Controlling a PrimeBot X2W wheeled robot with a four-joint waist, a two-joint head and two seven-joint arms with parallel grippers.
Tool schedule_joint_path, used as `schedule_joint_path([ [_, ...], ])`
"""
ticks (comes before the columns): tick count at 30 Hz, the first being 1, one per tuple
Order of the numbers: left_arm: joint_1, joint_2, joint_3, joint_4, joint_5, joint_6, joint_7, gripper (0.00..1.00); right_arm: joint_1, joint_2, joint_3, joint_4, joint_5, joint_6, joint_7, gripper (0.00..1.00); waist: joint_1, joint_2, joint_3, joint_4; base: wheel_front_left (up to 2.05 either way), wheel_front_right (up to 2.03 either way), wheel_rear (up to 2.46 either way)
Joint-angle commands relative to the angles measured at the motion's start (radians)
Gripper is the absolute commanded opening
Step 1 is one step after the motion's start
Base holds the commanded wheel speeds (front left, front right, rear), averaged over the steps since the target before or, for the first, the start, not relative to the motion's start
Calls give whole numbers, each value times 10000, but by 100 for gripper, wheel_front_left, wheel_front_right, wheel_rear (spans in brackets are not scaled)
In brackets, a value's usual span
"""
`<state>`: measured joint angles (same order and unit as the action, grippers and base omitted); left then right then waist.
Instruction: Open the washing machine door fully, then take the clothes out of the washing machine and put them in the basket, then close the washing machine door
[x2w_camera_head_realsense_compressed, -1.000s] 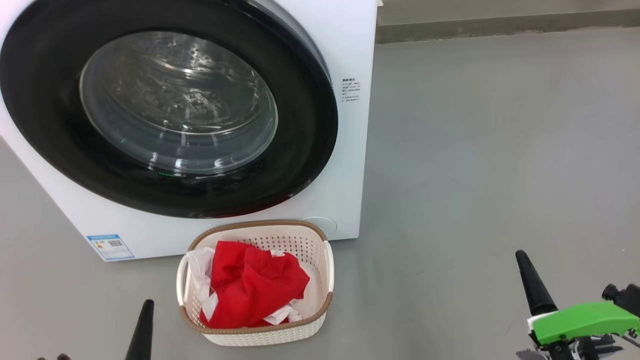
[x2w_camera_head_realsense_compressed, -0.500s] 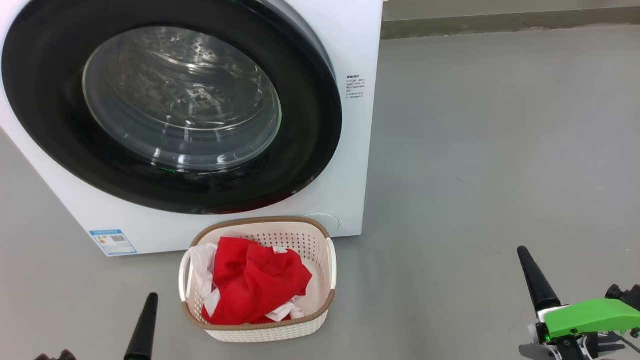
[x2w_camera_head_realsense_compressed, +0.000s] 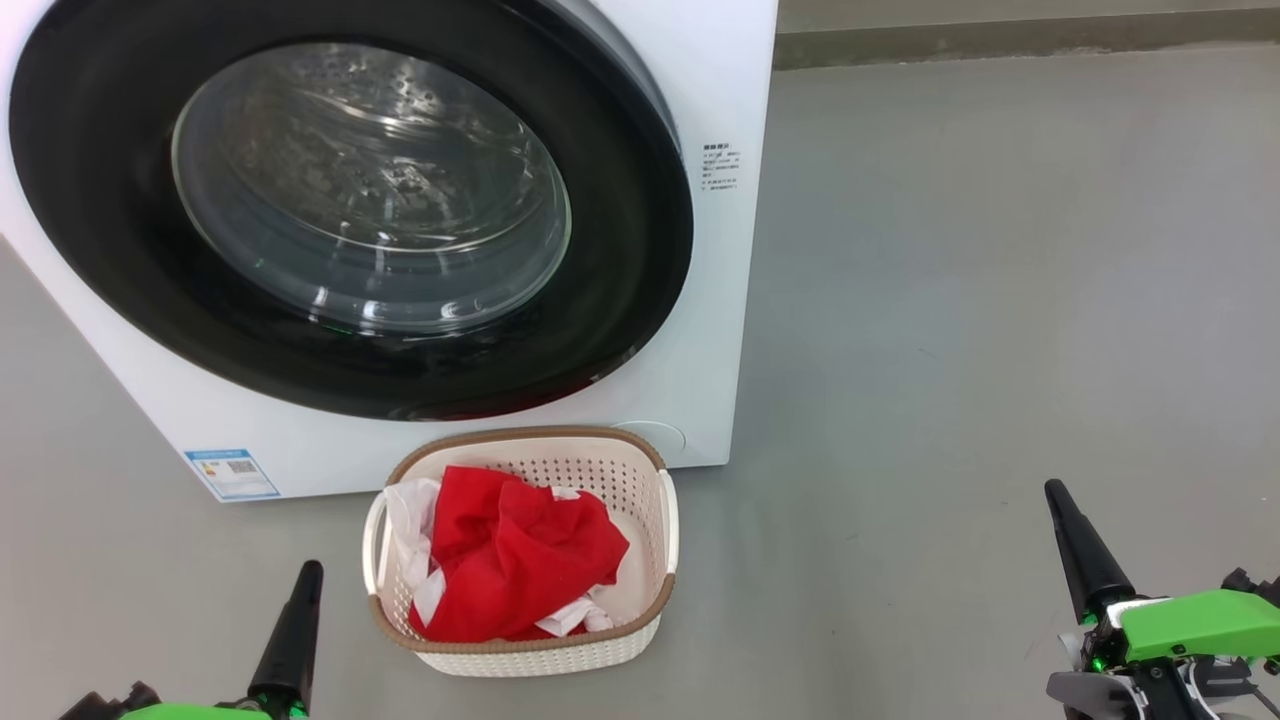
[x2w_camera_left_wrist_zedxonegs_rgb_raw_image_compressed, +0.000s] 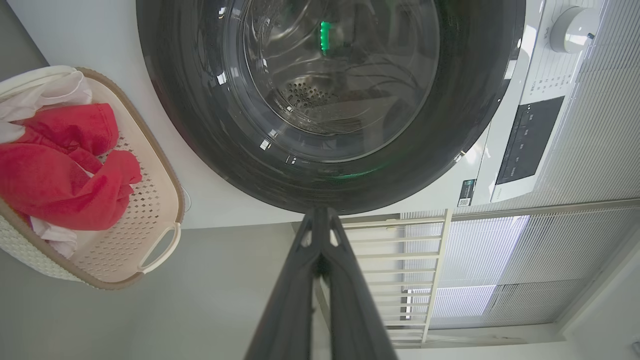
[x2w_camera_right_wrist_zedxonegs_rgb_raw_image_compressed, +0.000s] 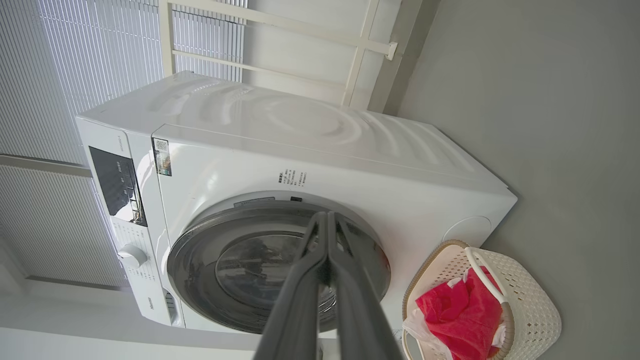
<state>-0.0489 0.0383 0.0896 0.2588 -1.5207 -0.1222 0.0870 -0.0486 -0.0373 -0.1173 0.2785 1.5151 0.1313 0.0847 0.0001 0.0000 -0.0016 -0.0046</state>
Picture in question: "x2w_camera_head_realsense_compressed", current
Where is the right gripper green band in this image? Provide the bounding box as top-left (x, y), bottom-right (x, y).
top-left (1044, 478), bottom-right (1280, 677)

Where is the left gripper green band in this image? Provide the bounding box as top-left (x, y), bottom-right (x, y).
top-left (118, 559), bottom-right (326, 720)

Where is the red and white garment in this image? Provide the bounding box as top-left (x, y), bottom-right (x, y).
top-left (383, 465), bottom-right (646, 644)

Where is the black-rimmed glass washer door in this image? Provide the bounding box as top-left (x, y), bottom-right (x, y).
top-left (8, 0), bottom-right (695, 423)

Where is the cream perforated laundry basket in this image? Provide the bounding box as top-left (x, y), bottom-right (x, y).
top-left (362, 426), bottom-right (681, 679)

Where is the white front-load washing machine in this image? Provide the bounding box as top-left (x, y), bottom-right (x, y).
top-left (0, 0), bottom-right (781, 503)

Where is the blue energy label sticker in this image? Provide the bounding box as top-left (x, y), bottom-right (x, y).
top-left (183, 448), bottom-right (282, 502)

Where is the round white filter cover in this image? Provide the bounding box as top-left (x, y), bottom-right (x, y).
top-left (612, 420), bottom-right (688, 467)

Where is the small text sticker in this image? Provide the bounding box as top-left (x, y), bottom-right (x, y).
top-left (700, 142), bottom-right (743, 193)

